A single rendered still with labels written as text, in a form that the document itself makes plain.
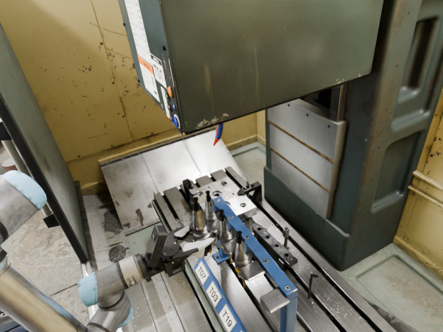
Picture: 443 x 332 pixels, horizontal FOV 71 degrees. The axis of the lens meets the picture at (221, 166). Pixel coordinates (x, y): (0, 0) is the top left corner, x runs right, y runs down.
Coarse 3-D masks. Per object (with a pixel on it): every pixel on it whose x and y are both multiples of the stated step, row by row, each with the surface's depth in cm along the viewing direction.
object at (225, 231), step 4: (220, 220) 100; (224, 220) 99; (220, 224) 100; (224, 224) 100; (228, 224) 101; (220, 228) 101; (224, 228) 100; (228, 228) 101; (220, 232) 102; (224, 232) 101; (228, 232) 102; (224, 236) 102; (228, 236) 102
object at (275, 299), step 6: (276, 288) 87; (264, 294) 85; (270, 294) 85; (276, 294) 85; (282, 294) 85; (264, 300) 84; (270, 300) 84; (276, 300) 83; (282, 300) 83; (288, 300) 83; (264, 306) 82; (270, 306) 82; (276, 306) 82; (282, 306) 82; (270, 312) 81
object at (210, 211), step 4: (212, 200) 108; (208, 204) 108; (212, 204) 108; (208, 208) 109; (212, 208) 109; (208, 212) 109; (212, 212) 110; (216, 212) 111; (208, 216) 110; (212, 216) 110
